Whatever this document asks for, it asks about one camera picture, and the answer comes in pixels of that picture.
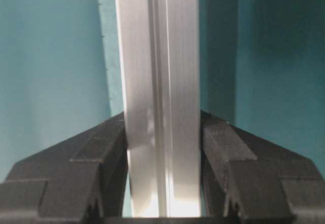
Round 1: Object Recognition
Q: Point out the teal table mat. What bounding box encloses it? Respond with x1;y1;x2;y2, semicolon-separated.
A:
1;0;324;178

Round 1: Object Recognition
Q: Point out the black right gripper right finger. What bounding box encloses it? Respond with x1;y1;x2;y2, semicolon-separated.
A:
201;112;324;223

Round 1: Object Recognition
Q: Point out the silver metal rail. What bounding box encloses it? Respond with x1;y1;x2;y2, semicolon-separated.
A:
115;0;201;217

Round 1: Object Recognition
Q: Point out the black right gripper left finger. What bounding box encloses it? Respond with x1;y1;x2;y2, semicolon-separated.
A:
1;114;127;223

